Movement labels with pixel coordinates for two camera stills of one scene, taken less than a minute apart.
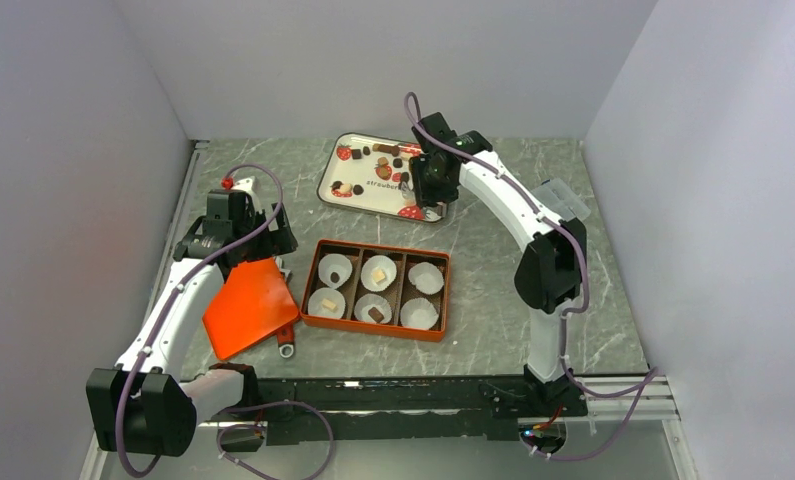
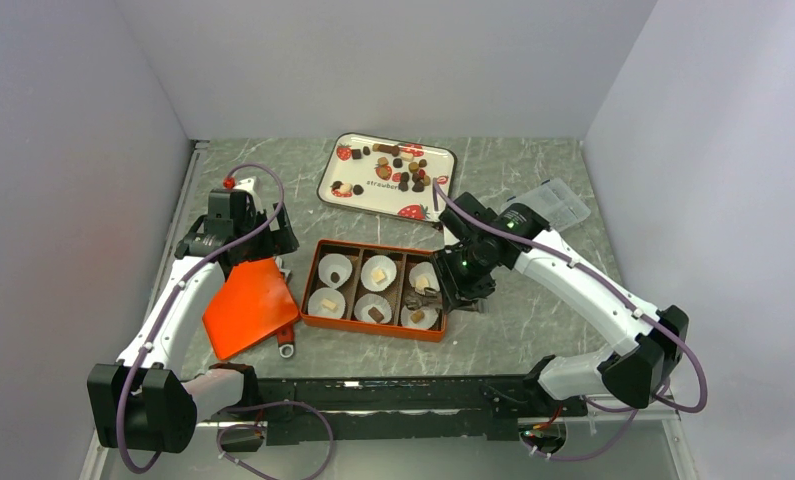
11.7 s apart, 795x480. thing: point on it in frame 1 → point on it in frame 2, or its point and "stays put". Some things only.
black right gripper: (425, 193) → (452, 286)
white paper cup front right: (418, 313) stays put
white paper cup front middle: (366, 303) stays put
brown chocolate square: (376, 314) stays put
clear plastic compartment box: (560, 198) stays put
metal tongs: (406, 192) → (431, 297)
